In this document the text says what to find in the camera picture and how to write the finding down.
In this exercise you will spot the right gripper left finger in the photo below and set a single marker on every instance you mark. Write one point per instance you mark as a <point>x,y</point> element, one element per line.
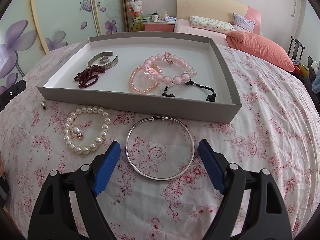
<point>88,182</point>

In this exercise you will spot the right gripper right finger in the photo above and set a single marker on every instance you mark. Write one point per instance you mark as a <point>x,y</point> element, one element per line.
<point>229,179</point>

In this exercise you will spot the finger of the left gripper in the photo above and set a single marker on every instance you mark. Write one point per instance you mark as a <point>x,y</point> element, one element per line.
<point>12,92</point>

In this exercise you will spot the thin silver bangle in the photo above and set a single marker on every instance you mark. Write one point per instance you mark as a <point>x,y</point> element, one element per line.
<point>161,149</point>

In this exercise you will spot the loose pearl earring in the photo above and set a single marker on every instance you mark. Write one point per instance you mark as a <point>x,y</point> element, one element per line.
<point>43,105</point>

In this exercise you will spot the floral pink bedspread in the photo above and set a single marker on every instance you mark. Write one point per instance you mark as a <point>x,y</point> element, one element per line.
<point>277,128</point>

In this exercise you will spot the sliding wardrobe with flowers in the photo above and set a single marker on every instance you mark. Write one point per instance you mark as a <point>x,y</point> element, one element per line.
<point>31,29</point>

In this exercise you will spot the grey cardboard tray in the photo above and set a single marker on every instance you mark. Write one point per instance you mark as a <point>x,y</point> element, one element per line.
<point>213,96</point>

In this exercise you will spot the blue plush garment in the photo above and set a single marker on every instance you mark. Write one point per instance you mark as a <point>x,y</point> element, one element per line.
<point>316,83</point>

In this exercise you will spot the orange pillow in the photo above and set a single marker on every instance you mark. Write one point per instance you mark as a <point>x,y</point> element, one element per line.
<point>260,47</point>

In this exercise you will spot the black wooden chair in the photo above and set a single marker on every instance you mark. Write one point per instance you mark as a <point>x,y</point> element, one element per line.
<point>295,49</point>

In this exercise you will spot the lilac patterned pillow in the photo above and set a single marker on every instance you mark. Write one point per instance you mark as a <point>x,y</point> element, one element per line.
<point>242,24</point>

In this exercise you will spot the pink bed sheet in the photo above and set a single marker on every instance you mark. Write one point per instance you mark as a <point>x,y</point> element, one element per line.
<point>183,26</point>

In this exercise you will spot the floral white pillow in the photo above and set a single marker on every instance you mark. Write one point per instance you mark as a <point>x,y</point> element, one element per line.
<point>210,24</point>

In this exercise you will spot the pink nightstand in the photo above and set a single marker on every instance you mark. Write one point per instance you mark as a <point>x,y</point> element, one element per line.
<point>159,26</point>

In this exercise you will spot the clear tube of plush toys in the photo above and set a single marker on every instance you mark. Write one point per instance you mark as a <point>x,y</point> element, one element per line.
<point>134,9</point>

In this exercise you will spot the white mug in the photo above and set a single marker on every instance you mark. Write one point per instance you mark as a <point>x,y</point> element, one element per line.
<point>154,17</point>

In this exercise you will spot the beige wooden headboard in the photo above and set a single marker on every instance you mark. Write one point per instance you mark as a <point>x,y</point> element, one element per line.
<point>222,10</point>

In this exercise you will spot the pearl earring inside bracelet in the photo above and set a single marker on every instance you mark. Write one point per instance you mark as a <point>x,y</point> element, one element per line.
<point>76,131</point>

